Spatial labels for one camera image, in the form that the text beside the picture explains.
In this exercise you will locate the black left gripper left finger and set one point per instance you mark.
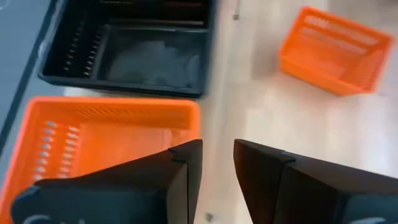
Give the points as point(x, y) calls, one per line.
point(124, 196)

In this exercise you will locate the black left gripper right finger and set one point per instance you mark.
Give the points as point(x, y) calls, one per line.
point(311, 199)

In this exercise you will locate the orange plastic basket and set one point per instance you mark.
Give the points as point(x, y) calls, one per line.
point(326, 62)
point(109, 143)

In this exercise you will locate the black plastic basket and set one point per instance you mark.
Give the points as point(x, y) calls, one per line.
point(149, 65)

